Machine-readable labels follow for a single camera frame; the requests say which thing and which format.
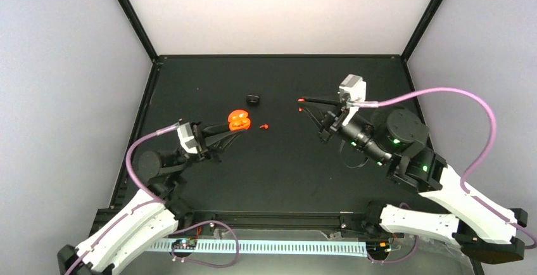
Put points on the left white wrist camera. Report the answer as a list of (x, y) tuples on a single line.
[(187, 138)]

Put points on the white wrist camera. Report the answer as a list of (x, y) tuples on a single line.
[(187, 138), (352, 90)]

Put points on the black aluminium front rail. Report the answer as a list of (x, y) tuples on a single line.
[(353, 222)]

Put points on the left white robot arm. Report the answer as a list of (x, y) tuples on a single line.
[(156, 210)]

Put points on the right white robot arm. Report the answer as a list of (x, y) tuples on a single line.
[(395, 137)]

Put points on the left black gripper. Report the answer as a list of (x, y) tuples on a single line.
[(214, 141)]

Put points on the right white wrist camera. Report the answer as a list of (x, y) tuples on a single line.
[(352, 90)]

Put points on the black glossy earbud charging case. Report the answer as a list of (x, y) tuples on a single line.
[(252, 100)]

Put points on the red round cap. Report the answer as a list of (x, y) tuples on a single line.
[(238, 120)]

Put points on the clear plastic sheet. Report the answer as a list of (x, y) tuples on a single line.
[(397, 248)]

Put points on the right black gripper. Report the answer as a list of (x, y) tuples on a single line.
[(326, 129)]

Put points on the white slotted cable duct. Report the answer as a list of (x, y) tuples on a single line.
[(275, 247)]

